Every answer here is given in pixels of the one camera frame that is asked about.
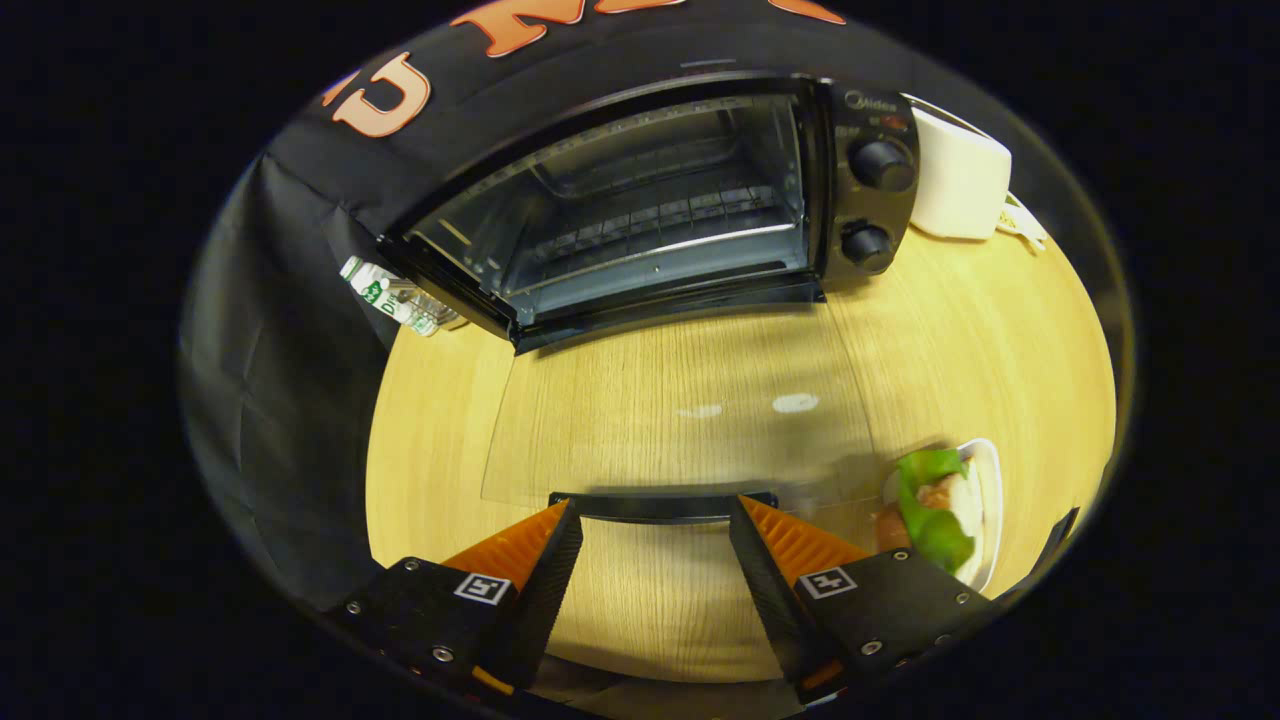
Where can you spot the clear bottle with green label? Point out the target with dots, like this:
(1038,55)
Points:
(395,298)

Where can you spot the white plate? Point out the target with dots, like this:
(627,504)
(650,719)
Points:
(988,500)

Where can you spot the white pop-up toaster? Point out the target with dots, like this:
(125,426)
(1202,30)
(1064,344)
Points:
(955,180)

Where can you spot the lettuce sandwich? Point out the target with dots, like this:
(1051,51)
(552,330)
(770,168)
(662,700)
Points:
(925,510)

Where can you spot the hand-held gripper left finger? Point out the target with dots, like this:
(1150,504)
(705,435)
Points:
(545,590)

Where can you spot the black toaster oven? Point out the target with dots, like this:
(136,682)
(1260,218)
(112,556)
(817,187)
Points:
(865,205)

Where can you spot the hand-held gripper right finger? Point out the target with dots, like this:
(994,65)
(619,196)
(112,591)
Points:
(765,590)

